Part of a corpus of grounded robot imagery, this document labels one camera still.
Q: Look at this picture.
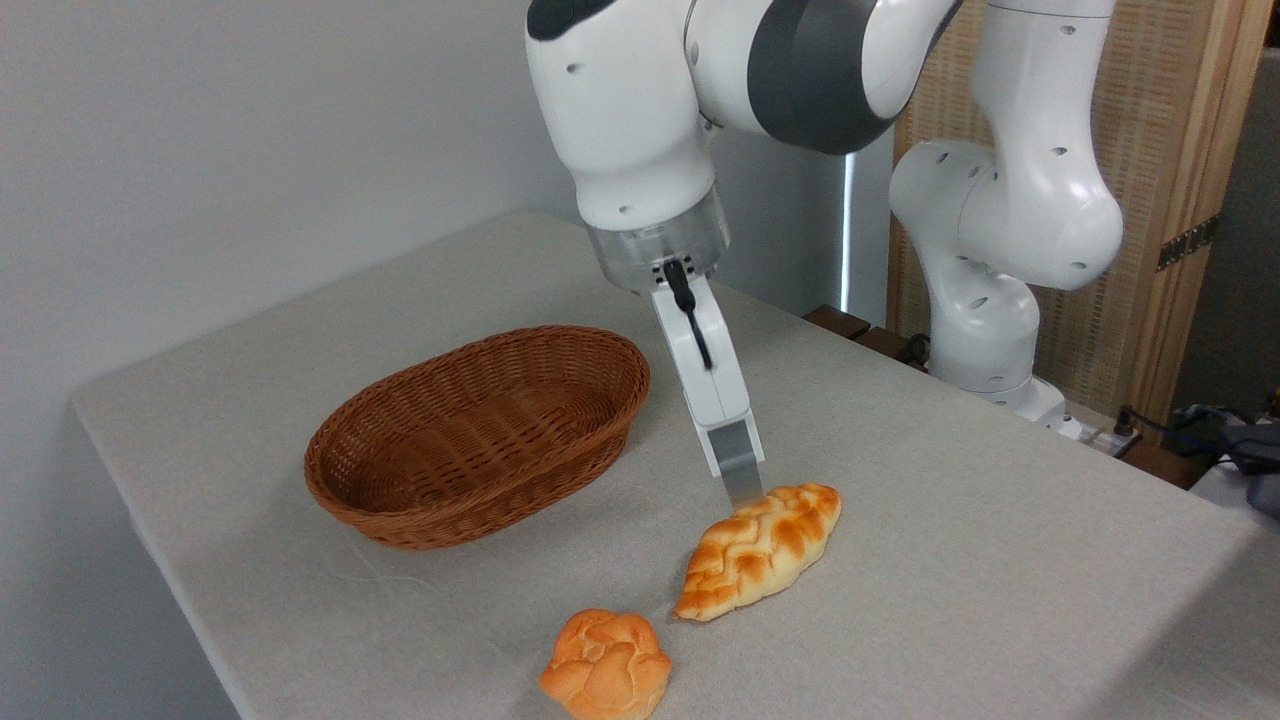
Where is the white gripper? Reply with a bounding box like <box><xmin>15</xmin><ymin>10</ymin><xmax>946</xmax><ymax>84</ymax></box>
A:
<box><xmin>649</xmin><ymin>273</ymin><xmax>769</xmax><ymax>512</ymax></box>

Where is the long braided bread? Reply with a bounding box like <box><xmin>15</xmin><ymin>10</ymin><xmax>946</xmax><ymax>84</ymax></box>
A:
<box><xmin>672</xmin><ymin>483</ymin><xmax>844</xmax><ymax>624</ymax></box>

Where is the round knotted bread bun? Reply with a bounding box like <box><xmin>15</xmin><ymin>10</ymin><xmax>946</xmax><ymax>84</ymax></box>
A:
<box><xmin>539</xmin><ymin>609</ymin><xmax>673</xmax><ymax>720</ymax></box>

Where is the dark wooden base platform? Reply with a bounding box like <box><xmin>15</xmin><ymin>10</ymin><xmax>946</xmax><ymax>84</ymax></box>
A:
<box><xmin>804</xmin><ymin>304</ymin><xmax>1213</xmax><ymax>492</ymax></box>

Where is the grey tablecloth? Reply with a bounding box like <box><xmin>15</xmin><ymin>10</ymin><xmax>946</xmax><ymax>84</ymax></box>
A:
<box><xmin>70</xmin><ymin>210</ymin><xmax>1280</xmax><ymax>720</ymax></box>

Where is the bright window strip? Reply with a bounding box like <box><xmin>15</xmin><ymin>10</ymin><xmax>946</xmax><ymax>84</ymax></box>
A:
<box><xmin>842</xmin><ymin>150</ymin><xmax>861</xmax><ymax>314</ymax></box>

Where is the brown wicker basket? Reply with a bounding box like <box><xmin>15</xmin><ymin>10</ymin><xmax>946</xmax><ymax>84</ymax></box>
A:
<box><xmin>303</xmin><ymin>325</ymin><xmax>652</xmax><ymax>552</ymax></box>

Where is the metal screen hinge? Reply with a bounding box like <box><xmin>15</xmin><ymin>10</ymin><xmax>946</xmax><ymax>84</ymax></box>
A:
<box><xmin>1156</xmin><ymin>213</ymin><xmax>1221</xmax><ymax>274</ymax></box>

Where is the dark grey-blue bag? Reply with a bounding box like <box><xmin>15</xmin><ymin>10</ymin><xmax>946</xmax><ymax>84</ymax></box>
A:
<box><xmin>1165</xmin><ymin>402</ymin><xmax>1280</xmax><ymax>519</ymax></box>

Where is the wooden woven folding screen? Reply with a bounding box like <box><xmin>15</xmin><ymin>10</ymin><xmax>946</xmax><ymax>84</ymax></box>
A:
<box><xmin>887</xmin><ymin>0</ymin><xmax>1277</xmax><ymax>431</ymax></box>

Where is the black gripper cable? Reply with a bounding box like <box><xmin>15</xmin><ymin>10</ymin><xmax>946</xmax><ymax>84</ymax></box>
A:
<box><xmin>662</xmin><ymin>259</ymin><xmax>715</xmax><ymax>372</ymax></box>

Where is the black power cable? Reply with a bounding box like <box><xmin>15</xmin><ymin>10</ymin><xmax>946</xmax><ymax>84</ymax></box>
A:
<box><xmin>1110</xmin><ymin>405</ymin><xmax>1201</xmax><ymax>461</ymax></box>

